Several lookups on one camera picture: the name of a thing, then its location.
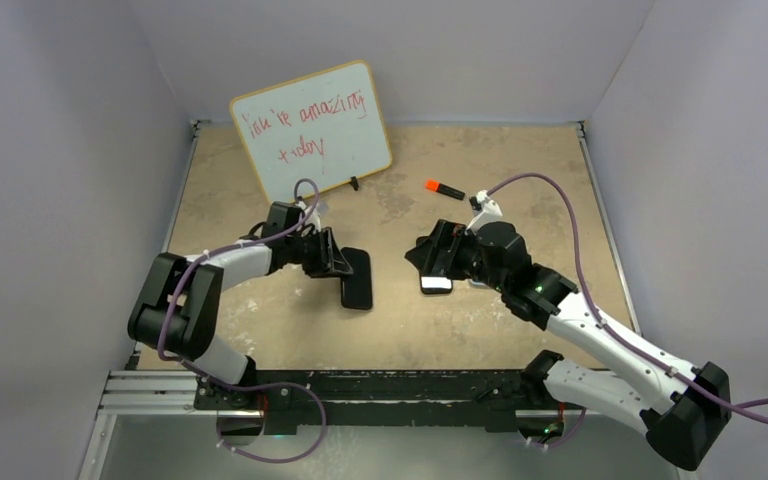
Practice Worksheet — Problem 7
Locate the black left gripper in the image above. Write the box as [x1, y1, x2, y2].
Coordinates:
[285, 228, 351, 279]

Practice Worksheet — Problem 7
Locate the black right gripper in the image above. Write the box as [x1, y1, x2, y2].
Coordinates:
[407, 220, 509, 293]

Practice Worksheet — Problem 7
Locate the black phone case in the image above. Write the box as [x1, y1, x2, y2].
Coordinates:
[341, 247, 373, 311]
[419, 275, 454, 296]

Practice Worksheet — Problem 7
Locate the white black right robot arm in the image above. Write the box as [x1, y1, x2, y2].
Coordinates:
[405, 220, 731, 471]

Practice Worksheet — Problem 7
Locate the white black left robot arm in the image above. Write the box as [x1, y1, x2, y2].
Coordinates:
[127, 201, 372, 409]

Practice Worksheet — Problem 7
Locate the orange capped black marker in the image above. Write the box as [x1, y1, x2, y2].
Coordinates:
[425, 180, 466, 201]

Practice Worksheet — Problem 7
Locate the yellow framed whiteboard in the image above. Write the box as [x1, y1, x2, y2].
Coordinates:
[229, 60, 393, 202]

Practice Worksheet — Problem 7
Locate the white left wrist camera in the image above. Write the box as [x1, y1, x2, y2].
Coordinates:
[297, 200, 328, 231]

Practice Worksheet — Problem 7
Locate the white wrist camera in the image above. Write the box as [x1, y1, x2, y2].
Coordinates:
[467, 190, 503, 233]
[297, 200, 328, 231]

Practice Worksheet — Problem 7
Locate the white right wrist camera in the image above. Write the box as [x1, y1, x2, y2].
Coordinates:
[467, 190, 503, 233]

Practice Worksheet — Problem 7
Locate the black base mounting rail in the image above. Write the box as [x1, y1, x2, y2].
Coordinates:
[194, 369, 580, 436]

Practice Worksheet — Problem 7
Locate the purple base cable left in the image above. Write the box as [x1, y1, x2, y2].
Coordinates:
[215, 384, 329, 465]

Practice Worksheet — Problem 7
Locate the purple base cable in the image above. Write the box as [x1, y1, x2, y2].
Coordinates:
[524, 407, 587, 452]
[215, 384, 329, 465]

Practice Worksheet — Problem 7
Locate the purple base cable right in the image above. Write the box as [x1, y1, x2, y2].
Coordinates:
[524, 407, 587, 452]

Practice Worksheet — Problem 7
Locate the aluminium frame rail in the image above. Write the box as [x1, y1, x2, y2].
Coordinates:
[97, 370, 197, 416]

